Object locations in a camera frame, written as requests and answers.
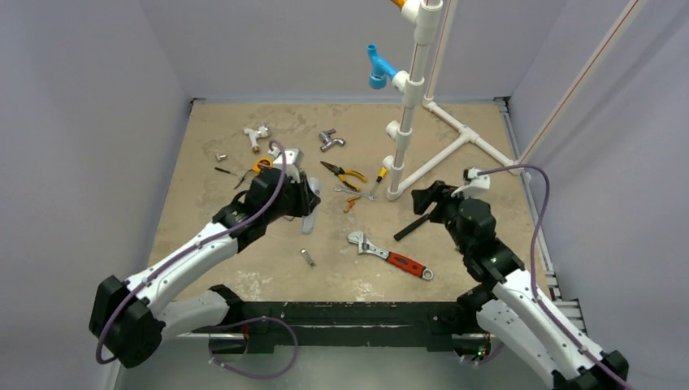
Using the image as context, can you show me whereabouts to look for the white remote control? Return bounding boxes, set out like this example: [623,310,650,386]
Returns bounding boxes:
[301,176,321,235]

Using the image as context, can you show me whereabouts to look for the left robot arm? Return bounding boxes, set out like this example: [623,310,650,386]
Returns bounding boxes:
[89,168,321,368]

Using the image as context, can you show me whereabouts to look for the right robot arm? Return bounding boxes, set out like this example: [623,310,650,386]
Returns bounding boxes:
[412,181,630,389]

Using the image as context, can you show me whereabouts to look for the yellow long nose pliers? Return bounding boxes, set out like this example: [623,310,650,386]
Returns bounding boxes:
[320,161,368,192]

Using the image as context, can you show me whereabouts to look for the yellow tape measure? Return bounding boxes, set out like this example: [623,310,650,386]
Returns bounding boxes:
[252,158,273,173]

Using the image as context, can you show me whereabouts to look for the chrome metal faucet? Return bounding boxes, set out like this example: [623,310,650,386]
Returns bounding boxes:
[318,128,346,153]

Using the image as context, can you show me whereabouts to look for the silver sfp module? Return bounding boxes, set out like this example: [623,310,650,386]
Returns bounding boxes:
[301,249,316,267]

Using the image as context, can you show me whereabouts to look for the red adjustable wrench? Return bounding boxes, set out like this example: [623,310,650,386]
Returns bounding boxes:
[347,231,435,280]

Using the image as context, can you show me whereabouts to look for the small silver wrench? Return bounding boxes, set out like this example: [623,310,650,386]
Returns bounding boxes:
[333,185,378,202]

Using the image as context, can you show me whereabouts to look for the black thin screwdriver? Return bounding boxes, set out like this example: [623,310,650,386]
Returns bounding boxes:
[214,167,239,176]

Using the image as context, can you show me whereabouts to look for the blue pipe valve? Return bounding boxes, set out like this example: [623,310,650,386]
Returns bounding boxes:
[367,44,399,89]

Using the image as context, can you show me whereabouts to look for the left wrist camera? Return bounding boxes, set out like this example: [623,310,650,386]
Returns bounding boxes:
[269,147,304,183]

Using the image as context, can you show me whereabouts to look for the black handled hammer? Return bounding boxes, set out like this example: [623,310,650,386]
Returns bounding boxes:
[393,213,430,242]

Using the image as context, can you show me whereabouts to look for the yellow handled screwdriver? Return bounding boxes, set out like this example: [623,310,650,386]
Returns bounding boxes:
[369,167,388,197]

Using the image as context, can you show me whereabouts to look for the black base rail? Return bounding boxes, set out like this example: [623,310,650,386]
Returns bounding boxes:
[189,300,501,357]

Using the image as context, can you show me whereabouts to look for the white pvc pipe frame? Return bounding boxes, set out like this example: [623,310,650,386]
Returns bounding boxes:
[380,0,526,202]

